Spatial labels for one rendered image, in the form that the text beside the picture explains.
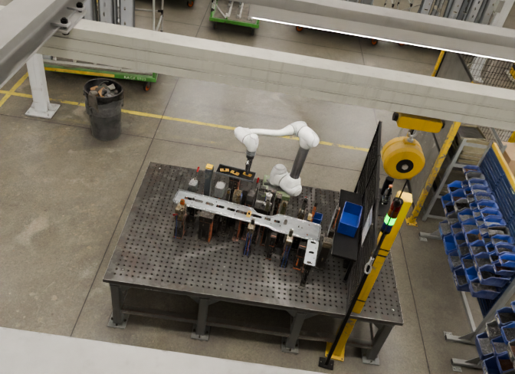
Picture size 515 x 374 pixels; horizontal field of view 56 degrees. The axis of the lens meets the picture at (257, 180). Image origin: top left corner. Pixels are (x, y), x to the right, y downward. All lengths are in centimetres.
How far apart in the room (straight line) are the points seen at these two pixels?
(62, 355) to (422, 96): 134
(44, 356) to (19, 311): 445
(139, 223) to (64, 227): 125
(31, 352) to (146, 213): 416
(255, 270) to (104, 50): 307
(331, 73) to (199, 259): 307
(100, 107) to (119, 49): 490
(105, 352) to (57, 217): 522
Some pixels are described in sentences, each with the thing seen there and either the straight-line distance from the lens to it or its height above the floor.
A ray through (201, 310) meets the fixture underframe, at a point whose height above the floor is 40.
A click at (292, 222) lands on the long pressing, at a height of 100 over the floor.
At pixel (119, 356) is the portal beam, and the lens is 67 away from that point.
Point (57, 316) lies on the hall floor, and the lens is 501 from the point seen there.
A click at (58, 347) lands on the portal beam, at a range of 68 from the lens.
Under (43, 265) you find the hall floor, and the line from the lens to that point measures 542.
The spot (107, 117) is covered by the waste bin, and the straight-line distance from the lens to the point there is 665.
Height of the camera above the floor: 408
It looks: 40 degrees down
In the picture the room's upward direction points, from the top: 10 degrees clockwise
